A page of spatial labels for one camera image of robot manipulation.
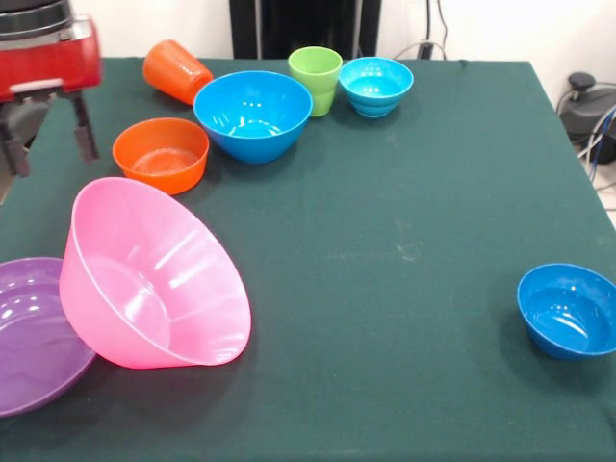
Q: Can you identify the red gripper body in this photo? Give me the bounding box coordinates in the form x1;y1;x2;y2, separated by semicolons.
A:
0;14;104;104

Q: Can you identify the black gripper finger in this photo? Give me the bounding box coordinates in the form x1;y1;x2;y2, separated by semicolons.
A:
70;92;101;164
0;101;32;178

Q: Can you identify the orange plastic bowl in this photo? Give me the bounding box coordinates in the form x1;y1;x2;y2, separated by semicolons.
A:
112;116;211;196

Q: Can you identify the orange plastic cup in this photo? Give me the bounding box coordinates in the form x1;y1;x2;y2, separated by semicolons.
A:
141;38;215;106

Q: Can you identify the large pink plastic bowl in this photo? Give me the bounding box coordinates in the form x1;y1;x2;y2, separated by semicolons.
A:
59;176;253;371

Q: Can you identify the large light blue bowl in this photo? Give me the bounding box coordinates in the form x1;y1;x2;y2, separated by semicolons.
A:
192;69;314;165

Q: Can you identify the large purple plastic bowl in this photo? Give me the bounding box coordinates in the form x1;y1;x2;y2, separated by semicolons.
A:
0;257;97;419

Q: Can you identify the grey office chair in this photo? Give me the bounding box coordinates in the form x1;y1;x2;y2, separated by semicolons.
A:
0;95;60;155

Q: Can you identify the green plastic cup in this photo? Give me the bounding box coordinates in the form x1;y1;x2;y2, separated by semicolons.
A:
288;45;344;118

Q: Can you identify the small cyan ribbed bowl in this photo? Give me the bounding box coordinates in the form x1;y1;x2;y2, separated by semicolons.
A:
339;56;415;119

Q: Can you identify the dark green tablecloth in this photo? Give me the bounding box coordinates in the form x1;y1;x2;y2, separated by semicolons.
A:
0;56;616;462

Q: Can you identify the small dark blue bowl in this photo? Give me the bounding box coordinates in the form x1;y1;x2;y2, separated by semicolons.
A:
517;263;616;361

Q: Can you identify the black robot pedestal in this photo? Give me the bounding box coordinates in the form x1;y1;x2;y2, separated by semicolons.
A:
228;0;382;60

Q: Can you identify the black power cable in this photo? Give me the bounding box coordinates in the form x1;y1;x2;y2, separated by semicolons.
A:
417;0;449;60

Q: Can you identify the blue cable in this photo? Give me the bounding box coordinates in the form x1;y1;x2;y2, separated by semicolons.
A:
577;105;616;193

